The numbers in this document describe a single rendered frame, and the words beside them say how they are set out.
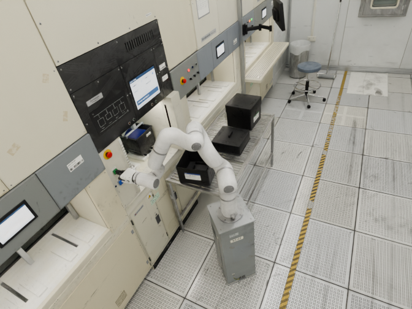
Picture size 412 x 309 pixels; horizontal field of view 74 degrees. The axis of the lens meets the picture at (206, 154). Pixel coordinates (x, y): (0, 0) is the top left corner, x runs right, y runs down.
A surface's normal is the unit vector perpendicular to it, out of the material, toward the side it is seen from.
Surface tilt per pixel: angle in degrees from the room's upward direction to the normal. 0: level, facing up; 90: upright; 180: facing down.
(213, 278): 0
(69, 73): 90
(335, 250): 0
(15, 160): 90
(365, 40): 90
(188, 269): 0
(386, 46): 90
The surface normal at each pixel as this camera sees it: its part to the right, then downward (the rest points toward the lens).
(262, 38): -0.45, 0.60
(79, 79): 0.88, 0.19
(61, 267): -0.13, -0.78
